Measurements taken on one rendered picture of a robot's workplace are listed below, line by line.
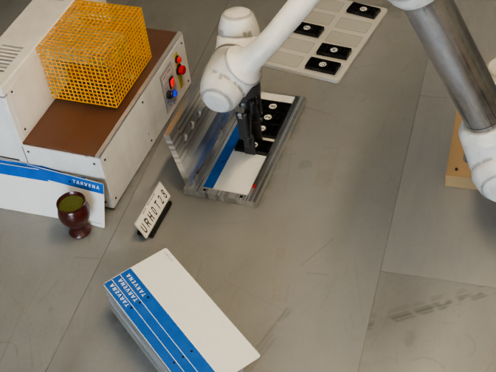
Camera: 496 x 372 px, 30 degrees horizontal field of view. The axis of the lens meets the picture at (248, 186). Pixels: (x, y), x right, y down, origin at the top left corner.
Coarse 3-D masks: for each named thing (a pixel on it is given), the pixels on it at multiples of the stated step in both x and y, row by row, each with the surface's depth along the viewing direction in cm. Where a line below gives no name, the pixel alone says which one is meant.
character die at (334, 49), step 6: (318, 48) 287; (324, 48) 287; (330, 48) 286; (336, 48) 286; (342, 48) 286; (348, 48) 285; (318, 54) 286; (324, 54) 285; (330, 54) 284; (336, 54) 284; (342, 54) 284; (348, 54) 284
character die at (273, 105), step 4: (264, 100) 270; (268, 100) 269; (272, 100) 269; (264, 104) 269; (268, 104) 268; (272, 104) 268; (276, 104) 268; (280, 104) 269; (284, 104) 267; (288, 104) 268; (264, 108) 267; (268, 108) 267; (272, 108) 266; (276, 108) 266; (280, 108) 267; (284, 108) 267; (288, 108) 266; (276, 112) 265; (280, 112) 265; (284, 112) 266
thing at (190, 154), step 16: (192, 96) 246; (192, 112) 248; (208, 112) 256; (224, 112) 262; (176, 128) 239; (192, 128) 249; (208, 128) 254; (176, 144) 239; (192, 144) 248; (208, 144) 254; (176, 160) 241; (192, 160) 246; (192, 176) 247
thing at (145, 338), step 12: (108, 288) 216; (120, 300) 213; (120, 312) 215; (132, 312) 210; (132, 324) 209; (144, 324) 207; (132, 336) 216; (144, 336) 205; (144, 348) 211; (156, 348) 202; (156, 360) 205; (168, 360) 200
